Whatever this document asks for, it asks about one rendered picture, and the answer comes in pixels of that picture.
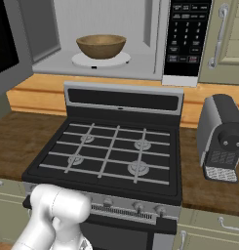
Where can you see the beige base cupboard door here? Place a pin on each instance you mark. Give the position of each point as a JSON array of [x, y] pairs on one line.
[[8, 221], [208, 242]]

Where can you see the white microwave oven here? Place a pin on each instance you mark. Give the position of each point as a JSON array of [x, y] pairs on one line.
[[147, 70]]

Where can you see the silver stove knob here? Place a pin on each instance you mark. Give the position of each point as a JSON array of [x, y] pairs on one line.
[[107, 202], [161, 210], [138, 206]]

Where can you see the beige drawer front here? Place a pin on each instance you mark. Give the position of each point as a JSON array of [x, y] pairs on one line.
[[205, 221], [10, 188]]

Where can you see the beige wall cupboard door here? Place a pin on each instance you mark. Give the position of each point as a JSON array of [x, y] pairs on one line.
[[234, 39]]

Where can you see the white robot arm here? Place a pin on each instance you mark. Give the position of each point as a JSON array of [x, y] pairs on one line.
[[49, 208]]

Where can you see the black glass microwave door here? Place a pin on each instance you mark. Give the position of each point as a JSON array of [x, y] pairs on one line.
[[4, 39]]

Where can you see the black and silver stove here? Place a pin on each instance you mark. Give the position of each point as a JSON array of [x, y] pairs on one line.
[[117, 149]]

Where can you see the grey and black coffee machine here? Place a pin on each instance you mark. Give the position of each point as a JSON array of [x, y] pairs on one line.
[[218, 130]]

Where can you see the brown wooden bowl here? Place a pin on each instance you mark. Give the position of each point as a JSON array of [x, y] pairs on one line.
[[100, 47]]

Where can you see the white microwave turntable plate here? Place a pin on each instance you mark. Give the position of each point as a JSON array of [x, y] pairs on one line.
[[117, 60]]

